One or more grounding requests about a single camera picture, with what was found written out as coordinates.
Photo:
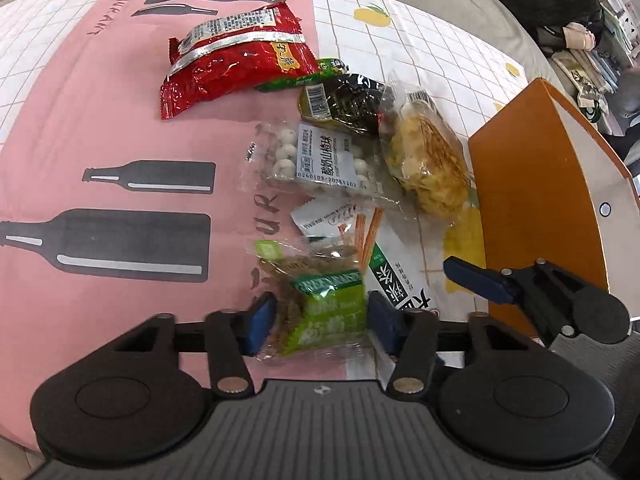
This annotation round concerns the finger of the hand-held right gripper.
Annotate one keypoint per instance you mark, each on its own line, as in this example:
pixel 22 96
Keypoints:
pixel 475 280

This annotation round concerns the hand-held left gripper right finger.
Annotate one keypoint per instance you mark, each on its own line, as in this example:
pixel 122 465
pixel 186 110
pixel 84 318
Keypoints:
pixel 382 322

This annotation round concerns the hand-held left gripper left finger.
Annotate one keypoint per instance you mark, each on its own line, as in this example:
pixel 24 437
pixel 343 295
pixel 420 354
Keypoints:
pixel 260 322

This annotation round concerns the light green snack packet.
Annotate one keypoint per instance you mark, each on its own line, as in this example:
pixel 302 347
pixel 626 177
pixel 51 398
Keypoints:
pixel 330 305

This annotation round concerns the clear packet of orange sticks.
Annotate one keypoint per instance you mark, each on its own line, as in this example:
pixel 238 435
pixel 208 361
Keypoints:
pixel 372 232

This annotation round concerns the orange cardboard box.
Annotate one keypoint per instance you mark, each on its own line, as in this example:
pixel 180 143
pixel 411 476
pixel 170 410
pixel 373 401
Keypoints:
pixel 525 185

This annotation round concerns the small white sachet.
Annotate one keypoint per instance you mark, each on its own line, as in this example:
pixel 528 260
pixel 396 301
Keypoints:
pixel 320 220

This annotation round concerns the clear bag of yellow chips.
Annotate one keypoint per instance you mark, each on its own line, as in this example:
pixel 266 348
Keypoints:
pixel 425 160

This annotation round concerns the clear bag of white balls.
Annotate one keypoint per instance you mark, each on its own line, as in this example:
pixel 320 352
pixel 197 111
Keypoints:
pixel 325 155

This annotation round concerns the dark green black snack packet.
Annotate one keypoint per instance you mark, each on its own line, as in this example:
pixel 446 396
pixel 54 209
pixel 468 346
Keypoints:
pixel 350 105

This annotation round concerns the red snack packet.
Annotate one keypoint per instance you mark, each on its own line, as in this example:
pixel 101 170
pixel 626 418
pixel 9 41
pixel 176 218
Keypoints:
pixel 235 70

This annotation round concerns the white packet with green print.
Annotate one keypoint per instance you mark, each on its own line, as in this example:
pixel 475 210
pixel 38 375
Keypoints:
pixel 400 280

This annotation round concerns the white printed tote bag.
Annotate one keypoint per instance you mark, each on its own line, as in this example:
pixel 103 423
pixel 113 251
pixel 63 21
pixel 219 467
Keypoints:
pixel 582 85

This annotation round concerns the small green snack packet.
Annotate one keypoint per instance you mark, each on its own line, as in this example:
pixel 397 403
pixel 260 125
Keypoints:
pixel 331 65

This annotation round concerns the pink and white cloth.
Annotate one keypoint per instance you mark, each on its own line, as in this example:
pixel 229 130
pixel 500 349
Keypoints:
pixel 577 37

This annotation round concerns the black backpack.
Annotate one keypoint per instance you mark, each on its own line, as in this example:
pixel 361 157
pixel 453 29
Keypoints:
pixel 550 5

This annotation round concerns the pile of papers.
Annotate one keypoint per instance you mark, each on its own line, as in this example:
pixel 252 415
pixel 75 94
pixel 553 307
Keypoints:
pixel 622 20

